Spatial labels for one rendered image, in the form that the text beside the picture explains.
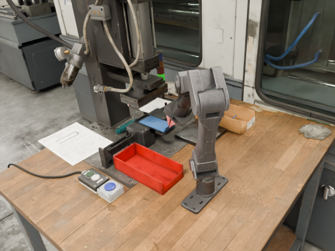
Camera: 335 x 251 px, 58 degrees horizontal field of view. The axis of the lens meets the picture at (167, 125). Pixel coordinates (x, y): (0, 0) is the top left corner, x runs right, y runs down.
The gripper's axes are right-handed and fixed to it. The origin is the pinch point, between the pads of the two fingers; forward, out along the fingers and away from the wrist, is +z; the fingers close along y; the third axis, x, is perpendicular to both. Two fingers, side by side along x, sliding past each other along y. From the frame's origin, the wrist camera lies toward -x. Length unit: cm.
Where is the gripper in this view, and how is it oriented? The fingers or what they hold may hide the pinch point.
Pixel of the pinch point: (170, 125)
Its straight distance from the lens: 123.9
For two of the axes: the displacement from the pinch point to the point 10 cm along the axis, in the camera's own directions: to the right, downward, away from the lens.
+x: -6.4, 4.3, -6.4
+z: -3.5, 5.8, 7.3
